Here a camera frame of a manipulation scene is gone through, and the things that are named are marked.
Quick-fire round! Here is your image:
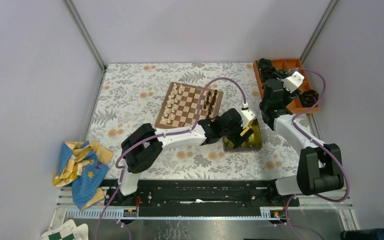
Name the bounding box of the yellow tin box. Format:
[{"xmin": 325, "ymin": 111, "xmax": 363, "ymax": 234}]
[{"xmin": 223, "ymin": 119, "xmax": 263, "ymax": 153}]

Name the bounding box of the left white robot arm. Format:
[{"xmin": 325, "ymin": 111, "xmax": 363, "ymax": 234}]
[{"xmin": 115, "ymin": 107, "xmax": 256, "ymax": 206}]

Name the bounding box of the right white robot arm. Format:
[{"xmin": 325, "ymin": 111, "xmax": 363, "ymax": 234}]
[{"xmin": 259, "ymin": 79, "xmax": 345, "ymax": 206}]

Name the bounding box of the wooden chess board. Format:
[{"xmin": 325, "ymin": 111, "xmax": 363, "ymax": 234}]
[{"xmin": 154, "ymin": 82, "xmax": 224, "ymax": 129}]

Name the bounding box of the green checkered paper board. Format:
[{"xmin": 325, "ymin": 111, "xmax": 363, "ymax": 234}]
[{"xmin": 40, "ymin": 219, "xmax": 89, "ymax": 240}]

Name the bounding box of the black part in tray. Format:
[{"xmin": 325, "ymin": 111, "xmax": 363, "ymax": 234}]
[{"xmin": 257, "ymin": 58, "xmax": 289, "ymax": 83}]

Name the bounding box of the black part on tray edge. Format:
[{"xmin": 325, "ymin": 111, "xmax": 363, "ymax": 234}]
[{"xmin": 298, "ymin": 89, "xmax": 319, "ymax": 108}]

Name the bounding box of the orange compartment tray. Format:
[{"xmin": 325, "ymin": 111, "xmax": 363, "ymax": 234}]
[{"xmin": 253, "ymin": 58, "xmax": 320, "ymax": 114}]

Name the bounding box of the floral table cloth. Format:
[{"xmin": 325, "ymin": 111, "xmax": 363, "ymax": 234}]
[{"xmin": 88, "ymin": 63, "xmax": 299, "ymax": 180}]

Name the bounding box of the blue yellow cloth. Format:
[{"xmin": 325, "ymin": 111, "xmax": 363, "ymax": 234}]
[{"xmin": 53, "ymin": 140, "xmax": 114, "ymax": 211}]

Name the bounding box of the black cylinder object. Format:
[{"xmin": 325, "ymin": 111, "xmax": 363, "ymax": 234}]
[{"xmin": 340, "ymin": 228, "xmax": 384, "ymax": 240}]

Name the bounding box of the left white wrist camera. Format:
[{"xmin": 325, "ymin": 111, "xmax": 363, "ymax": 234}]
[{"xmin": 239, "ymin": 108, "xmax": 256, "ymax": 128}]

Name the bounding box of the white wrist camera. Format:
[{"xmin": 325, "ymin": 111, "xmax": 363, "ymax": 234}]
[
  {"xmin": 281, "ymin": 71, "xmax": 305, "ymax": 93},
  {"xmin": 239, "ymin": 108, "xmax": 256, "ymax": 128}
]

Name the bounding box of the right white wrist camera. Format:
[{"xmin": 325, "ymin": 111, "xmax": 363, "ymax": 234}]
[{"xmin": 281, "ymin": 71, "xmax": 305, "ymax": 93}]

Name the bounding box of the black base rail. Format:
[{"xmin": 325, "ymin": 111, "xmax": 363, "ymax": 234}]
[{"xmin": 102, "ymin": 179, "xmax": 289, "ymax": 218}]

